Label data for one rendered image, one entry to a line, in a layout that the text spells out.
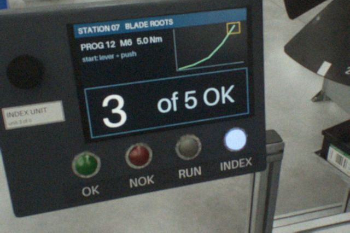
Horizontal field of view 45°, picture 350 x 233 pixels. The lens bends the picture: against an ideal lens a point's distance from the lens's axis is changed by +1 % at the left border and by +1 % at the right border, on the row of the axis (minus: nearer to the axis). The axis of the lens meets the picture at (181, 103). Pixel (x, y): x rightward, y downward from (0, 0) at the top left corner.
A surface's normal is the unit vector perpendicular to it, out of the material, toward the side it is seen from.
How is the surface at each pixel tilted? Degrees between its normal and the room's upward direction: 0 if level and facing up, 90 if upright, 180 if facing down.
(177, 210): 0
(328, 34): 51
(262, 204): 90
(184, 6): 75
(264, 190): 90
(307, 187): 0
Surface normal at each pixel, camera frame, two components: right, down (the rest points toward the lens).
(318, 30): -0.45, -0.18
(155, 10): 0.24, 0.25
